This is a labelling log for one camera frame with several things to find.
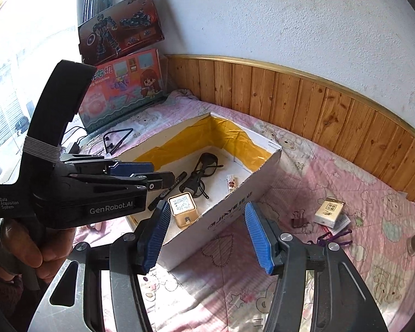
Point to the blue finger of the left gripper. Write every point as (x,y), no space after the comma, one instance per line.
(156,180)
(129,169)

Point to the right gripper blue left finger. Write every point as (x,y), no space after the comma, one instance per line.
(151,233)

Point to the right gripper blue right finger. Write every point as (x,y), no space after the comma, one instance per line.
(264,238)

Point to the pink binder clip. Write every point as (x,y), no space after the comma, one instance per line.
(298,220)

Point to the cream tissue pack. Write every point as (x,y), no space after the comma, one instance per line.
(329,212)

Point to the purple toy figure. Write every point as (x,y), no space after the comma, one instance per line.
(328,237)

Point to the black marker pen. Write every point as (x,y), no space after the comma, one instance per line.
(166,192)

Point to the gold square tin box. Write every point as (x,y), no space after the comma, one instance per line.
(183,209)

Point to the black neckband earphones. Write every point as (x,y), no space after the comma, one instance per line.
(114,139)

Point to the black sunglasses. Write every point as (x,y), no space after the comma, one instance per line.
(206,166)

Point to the pink bear patterned quilt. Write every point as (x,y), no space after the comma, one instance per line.
(350,281)

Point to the white cardboard box yellow tape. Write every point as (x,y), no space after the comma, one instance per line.
(248,155)

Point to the pink doll toy box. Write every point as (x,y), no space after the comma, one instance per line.
(120,87)

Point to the dark robot toy box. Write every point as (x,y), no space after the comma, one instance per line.
(119,30)

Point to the wooden wall panelling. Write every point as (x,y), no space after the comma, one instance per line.
(331,115)

